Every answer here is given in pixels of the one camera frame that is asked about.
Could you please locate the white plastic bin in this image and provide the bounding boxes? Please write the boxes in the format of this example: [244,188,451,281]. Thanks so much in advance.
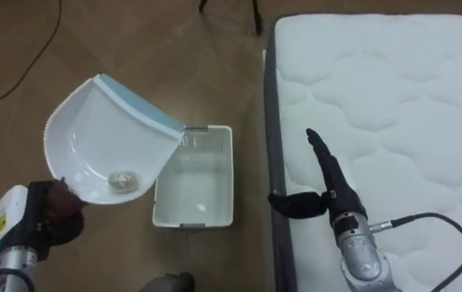
[152,125,235,230]

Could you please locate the crumpled paper ball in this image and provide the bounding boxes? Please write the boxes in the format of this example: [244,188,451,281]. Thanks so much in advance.
[108,170,140,194]

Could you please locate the black tripod legs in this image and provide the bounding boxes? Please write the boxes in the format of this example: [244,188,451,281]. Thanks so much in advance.
[198,0,264,36]

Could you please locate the grey bed with white mattress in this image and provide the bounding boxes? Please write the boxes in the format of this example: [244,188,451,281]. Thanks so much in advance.
[263,14,462,292]

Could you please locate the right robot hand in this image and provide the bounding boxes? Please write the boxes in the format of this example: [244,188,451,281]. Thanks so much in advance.
[267,127,369,226]

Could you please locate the black floor cable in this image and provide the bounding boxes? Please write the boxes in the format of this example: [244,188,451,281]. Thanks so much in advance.
[0,0,63,119]

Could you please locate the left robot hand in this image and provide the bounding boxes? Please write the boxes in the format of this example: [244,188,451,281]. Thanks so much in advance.
[0,179,89,263]

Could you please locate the white and blue dustpan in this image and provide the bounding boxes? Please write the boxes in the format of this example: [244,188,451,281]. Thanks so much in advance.
[43,73,186,205]

